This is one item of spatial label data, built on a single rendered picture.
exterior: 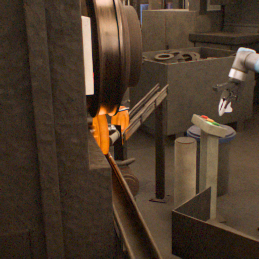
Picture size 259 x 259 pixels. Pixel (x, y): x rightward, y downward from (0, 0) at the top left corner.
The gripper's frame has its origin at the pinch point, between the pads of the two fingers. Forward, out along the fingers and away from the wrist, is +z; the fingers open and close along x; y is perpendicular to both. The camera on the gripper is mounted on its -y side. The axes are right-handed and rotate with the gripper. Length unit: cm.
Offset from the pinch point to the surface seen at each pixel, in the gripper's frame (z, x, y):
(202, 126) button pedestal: 9.8, 3.1, -5.5
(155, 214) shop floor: 73, 18, -7
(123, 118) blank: 14, -12, -55
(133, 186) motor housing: 38, -39, -49
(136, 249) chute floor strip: 30, -109, -70
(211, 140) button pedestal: 16.4, 2.4, 2.4
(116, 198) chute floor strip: 27, -82, -71
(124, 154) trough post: 30, -17, -50
